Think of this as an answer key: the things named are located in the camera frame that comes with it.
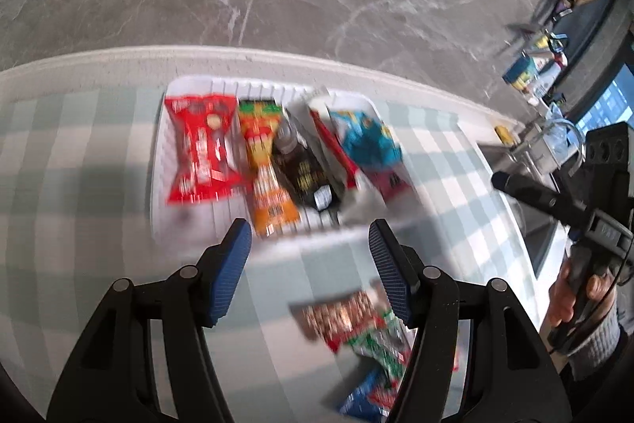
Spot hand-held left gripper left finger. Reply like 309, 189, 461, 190
47, 217, 253, 423

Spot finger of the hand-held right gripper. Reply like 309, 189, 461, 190
490, 170, 595, 228

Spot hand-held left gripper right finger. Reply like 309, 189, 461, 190
367, 219, 573, 423

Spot white plastic tray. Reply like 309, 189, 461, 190
150, 75, 424, 241

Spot orange green snack packet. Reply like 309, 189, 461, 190
237, 101, 301, 236

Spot black snack packet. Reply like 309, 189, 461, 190
274, 113, 346, 212

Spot long white red packet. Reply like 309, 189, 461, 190
306, 87, 390, 226

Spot person's right forearm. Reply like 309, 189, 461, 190
565, 304, 625, 381

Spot person's right hand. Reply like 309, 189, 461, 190
547, 249, 620, 329

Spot steel sink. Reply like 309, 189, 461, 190
478, 143, 563, 280

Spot chrome faucet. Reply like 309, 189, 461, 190
512, 116, 585, 168

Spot yellow detergent bottle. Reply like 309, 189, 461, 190
502, 55, 540, 93

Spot hanging scissors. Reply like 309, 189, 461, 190
505, 0, 588, 44

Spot green white checkered tablecloth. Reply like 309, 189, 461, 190
0, 83, 543, 423

